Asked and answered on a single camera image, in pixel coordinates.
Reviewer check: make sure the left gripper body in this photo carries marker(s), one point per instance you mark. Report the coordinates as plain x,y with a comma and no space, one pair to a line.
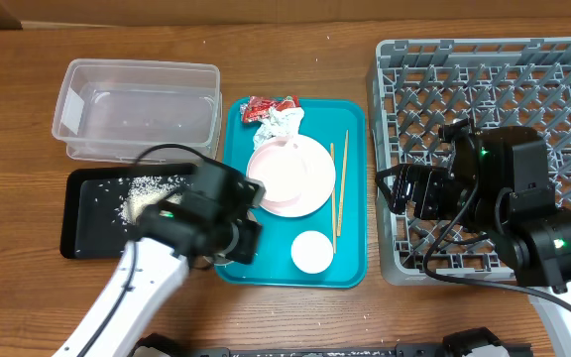
247,231

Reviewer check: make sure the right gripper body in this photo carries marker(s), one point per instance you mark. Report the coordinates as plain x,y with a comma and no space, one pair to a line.
438,195

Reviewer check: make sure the grey bowl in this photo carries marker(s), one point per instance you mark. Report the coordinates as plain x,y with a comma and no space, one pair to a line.
221,260

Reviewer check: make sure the wooden chopstick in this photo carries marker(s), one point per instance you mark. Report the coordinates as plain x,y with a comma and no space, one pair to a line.
333,202
343,183

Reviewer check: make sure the pink plate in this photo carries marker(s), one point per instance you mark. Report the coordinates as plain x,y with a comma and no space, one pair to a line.
314,181

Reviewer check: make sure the white rice pile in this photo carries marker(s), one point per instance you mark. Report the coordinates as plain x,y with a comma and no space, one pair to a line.
147,190

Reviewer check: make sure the white napkin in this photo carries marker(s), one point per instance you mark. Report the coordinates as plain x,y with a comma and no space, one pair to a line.
280,123

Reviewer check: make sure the red snack wrapper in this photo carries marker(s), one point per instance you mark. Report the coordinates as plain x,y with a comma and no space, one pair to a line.
258,108

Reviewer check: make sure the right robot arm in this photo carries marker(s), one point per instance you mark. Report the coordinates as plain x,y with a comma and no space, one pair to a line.
498,187

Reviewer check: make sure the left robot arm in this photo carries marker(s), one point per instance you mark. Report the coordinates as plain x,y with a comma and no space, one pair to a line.
155,266

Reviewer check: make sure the grey dishwasher rack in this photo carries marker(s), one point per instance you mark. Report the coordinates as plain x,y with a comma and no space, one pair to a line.
416,86

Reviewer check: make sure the teal serving tray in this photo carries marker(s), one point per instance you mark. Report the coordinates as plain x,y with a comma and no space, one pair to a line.
326,121

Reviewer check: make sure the small white dish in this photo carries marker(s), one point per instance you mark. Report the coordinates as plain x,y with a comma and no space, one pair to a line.
312,252

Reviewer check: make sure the black rectangular tray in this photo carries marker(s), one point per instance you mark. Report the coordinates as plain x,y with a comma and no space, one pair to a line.
90,229

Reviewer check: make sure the clear plastic storage bin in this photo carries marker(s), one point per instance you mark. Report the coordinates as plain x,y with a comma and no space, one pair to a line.
112,110

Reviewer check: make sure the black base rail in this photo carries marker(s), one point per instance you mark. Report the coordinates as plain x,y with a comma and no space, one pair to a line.
401,350

